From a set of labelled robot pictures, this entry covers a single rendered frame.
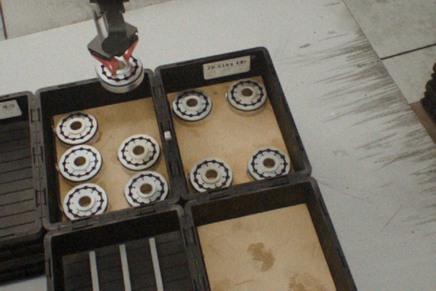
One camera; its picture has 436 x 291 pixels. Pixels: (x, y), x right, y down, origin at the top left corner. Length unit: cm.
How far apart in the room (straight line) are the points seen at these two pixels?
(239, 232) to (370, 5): 190
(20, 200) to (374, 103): 99
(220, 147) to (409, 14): 175
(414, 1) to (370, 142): 153
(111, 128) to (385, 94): 79
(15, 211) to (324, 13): 112
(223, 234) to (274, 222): 12
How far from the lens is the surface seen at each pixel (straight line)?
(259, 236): 142
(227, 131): 156
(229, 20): 199
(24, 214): 153
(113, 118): 162
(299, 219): 144
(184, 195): 135
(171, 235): 143
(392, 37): 298
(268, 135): 155
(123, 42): 123
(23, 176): 158
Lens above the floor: 211
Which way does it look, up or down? 55 degrees down
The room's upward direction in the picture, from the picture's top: 4 degrees counter-clockwise
